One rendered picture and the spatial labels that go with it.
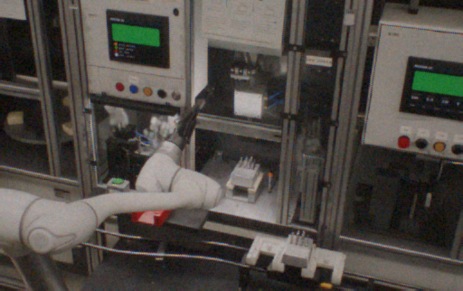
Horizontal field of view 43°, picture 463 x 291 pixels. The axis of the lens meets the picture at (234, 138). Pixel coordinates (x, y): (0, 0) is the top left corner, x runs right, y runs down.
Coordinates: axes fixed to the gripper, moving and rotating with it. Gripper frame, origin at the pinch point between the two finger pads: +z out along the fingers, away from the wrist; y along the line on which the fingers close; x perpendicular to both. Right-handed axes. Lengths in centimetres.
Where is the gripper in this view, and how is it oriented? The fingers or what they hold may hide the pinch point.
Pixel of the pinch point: (197, 107)
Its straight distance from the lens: 222.2
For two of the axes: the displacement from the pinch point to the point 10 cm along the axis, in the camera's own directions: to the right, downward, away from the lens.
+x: -8.9, -1.8, 4.2
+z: 4.0, -7.5, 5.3
